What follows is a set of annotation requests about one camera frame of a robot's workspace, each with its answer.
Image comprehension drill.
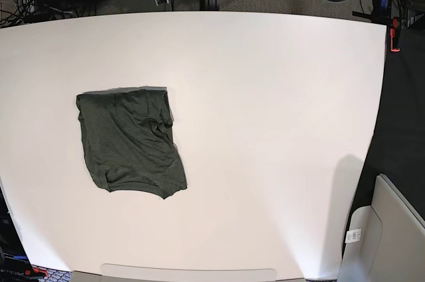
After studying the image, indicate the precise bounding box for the black box with label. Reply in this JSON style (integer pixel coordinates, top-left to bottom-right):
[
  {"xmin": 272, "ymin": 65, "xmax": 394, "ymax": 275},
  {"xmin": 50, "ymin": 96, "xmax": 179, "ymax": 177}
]
[{"xmin": 1, "ymin": 193, "xmax": 31, "ymax": 281}]

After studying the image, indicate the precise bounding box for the black cloth pile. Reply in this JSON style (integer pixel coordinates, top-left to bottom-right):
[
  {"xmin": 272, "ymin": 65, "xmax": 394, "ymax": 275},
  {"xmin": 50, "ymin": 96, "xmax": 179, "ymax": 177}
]
[{"xmin": 338, "ymin": 29, "xmax": 424, "ymax": 232}]

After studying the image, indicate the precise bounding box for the grey plastic bin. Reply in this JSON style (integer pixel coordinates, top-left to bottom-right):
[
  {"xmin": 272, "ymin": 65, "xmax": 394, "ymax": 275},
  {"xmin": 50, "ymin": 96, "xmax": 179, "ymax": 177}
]
[{"xmin": 337, "ymin": 174, "xmax": 424, "ymax": 282}]

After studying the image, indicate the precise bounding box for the grey tray edge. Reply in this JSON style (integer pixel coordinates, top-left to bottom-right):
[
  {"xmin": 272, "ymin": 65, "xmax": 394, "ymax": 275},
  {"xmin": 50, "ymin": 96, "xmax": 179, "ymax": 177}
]
[{"xmin": 71, "ymin": 263, "xmax": 306, "ymax": 282}]

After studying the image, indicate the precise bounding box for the dark green long-sleeve shirt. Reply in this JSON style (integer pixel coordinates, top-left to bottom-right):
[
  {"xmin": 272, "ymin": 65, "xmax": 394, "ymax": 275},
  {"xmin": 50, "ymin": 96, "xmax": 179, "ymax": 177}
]
[{"xmin": 76, "ymin": 87, "xmax": 187, "ymax": 199}]

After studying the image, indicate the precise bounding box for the red clamp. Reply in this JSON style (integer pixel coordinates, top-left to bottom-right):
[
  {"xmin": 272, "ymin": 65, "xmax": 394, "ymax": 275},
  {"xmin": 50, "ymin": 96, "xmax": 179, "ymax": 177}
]
[{"xmin": 389, "ymin": 17, "xmax": 401, "ymax": 52}]

